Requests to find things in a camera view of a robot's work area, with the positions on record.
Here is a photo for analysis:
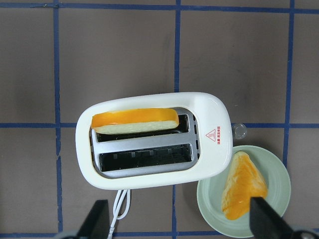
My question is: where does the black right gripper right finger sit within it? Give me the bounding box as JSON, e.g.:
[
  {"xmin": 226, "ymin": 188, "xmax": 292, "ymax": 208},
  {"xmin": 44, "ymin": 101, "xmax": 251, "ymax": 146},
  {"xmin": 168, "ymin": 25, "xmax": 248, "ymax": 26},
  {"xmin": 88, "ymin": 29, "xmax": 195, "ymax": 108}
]
[{"xmin": 249, "ymin": 197, "xmax": 293, "ymax": 239}]

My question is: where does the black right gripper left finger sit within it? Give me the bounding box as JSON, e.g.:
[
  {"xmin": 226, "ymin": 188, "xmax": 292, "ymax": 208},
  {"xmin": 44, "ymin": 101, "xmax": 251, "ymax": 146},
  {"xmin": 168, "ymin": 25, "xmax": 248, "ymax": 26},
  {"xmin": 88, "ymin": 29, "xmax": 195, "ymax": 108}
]
[{"xmin": 76, "ymin": 200, "xmax": 110, "ymax": 239}]

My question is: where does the white two-slot toaster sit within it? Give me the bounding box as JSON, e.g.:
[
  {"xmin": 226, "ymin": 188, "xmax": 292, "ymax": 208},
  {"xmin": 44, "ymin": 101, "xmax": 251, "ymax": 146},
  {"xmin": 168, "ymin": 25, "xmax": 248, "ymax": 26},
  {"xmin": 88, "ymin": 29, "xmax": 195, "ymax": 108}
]
[{"xmin": 75, "ymin": 92, "xmax": 233, "ymax": 190}]

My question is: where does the bread slice in toaster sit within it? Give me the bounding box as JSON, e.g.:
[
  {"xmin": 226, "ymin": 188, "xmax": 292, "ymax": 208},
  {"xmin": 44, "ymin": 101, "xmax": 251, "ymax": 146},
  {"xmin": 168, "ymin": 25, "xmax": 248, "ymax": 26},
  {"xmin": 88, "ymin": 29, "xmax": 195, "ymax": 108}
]
[{"xmin": 91, "ymin": 108, "xmax": 179, "ymax": 134}]

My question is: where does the bread slice on plate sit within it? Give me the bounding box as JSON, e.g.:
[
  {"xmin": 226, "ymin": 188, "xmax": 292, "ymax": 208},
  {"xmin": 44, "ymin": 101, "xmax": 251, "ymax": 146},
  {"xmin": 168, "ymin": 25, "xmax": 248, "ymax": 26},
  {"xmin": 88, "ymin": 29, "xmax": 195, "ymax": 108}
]
[{"xmin": 221, "ymin": 151, "xmax": 268, "ymax": 220}]

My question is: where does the light green plate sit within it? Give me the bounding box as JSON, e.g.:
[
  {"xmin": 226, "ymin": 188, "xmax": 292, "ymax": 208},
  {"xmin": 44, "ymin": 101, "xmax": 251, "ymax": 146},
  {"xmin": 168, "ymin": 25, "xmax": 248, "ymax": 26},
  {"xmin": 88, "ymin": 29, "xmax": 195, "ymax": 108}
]
[{"xmin": 197, "ymin": 145, "xmax": 291, "ymax": 238}]

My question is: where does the white toaster power cable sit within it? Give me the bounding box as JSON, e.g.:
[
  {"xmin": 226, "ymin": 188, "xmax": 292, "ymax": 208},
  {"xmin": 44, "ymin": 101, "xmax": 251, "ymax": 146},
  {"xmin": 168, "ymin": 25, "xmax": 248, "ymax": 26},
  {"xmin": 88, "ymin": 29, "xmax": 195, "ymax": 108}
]
[{"xmin": 107, "ymin": 189, "xmax": 131, "ymax": 239}]

